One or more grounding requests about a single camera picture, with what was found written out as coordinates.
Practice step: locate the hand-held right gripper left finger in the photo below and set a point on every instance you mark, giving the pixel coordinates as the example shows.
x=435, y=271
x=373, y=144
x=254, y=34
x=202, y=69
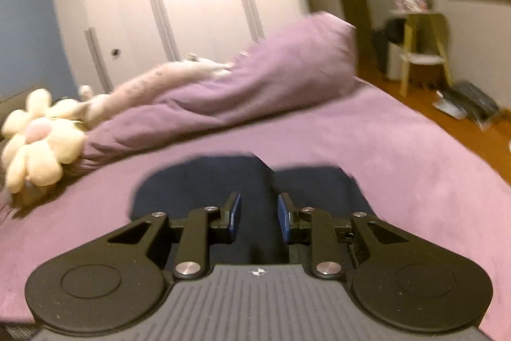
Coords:
x=236, y=211

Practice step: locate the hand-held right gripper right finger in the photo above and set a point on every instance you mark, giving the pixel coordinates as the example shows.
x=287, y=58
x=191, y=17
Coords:
x=282, y=219

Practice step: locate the dark navy jacket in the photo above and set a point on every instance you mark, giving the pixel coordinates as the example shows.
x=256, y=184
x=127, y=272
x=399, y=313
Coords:
x=255, y=181

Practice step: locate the purple duvet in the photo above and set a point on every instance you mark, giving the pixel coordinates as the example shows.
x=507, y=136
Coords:
x=259, y=77

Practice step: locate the purple bed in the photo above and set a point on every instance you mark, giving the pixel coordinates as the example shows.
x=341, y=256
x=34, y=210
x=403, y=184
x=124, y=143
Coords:
x=399, y=149

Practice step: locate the long cream plush pillow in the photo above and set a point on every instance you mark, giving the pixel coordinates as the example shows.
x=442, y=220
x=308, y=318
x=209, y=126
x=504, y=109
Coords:
x=135, y=85

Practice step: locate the white box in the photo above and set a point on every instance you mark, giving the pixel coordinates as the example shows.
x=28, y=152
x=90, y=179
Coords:
x=396, y=63

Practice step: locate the cream flower plush pillow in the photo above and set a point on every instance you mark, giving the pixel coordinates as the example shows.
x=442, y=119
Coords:
x=40, y=141

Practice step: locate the dark cloth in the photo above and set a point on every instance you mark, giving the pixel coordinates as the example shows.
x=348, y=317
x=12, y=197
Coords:
x=389, y=35

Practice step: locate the black bag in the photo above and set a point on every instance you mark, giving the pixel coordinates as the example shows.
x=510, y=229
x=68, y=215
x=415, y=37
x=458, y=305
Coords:
x=471, y=101

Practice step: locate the yellow stool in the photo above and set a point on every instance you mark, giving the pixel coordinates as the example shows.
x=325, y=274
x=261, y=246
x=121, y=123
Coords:
x=419, y=19

